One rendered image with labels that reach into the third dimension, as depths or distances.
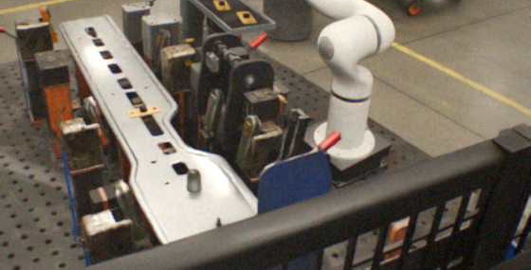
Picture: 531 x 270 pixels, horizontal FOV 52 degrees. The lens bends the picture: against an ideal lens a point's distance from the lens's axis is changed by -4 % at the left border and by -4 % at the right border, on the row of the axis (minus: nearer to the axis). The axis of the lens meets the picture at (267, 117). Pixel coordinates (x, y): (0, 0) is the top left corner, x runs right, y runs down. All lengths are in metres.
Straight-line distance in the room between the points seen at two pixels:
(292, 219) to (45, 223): 1.36
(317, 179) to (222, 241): 0.48
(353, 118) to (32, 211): 0.95
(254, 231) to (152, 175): 0.96
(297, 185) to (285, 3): 3.55
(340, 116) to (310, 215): 1.36
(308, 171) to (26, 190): 1.16
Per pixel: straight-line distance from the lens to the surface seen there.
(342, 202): 0.33
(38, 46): 1.95
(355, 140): 1.73
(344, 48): 1.50
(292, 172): 0.74
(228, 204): 1.18
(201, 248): 0.30
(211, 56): 1.40
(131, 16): 1.98
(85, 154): 1.40
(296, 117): 1.07
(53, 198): 1.72
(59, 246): 1.56
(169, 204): 1.18
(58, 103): 1.75
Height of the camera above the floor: 1.76
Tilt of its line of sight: 31 degrees down
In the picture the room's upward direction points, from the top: 4 degrees clockwise
